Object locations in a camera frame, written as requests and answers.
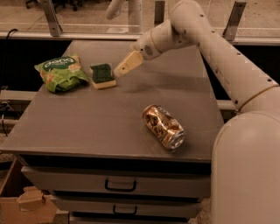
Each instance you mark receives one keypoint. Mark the top drawer black handle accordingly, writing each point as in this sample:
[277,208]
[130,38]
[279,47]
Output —
[123,187]

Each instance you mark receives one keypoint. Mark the drawer black handle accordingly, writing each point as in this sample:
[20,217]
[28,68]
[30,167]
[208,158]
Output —
[123,187]
[127,210]

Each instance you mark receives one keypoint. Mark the brown cardboard box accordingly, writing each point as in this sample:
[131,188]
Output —
[22,202]

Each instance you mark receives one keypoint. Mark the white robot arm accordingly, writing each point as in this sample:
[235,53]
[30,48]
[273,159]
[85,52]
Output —
[245,184]

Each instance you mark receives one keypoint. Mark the crushed gold soda can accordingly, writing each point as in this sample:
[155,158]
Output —
[164,126]

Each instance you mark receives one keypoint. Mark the metal bracket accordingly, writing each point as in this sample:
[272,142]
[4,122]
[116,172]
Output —
[159,14]
[50,15]
[234,20]

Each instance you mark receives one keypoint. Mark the green rice chip bag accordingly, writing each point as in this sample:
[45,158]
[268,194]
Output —
[62,74]

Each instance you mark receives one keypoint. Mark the middle metal bracket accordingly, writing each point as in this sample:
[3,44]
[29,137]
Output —
[159,14]

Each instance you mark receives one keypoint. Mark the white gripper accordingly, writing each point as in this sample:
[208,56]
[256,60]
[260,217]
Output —
[144,47]

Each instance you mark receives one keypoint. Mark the black office chair base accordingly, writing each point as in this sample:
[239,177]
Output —
[57,3]

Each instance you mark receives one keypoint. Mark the right metal bracket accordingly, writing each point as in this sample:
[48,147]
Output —
[234,20]

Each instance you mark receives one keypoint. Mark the left metal bracket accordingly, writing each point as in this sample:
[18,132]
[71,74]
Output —
[50,15]

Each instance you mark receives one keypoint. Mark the green and yellow sponge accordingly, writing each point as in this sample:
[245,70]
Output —
[102,76]

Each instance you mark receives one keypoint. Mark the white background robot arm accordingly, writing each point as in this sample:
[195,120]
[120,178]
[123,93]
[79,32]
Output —
[135,17]

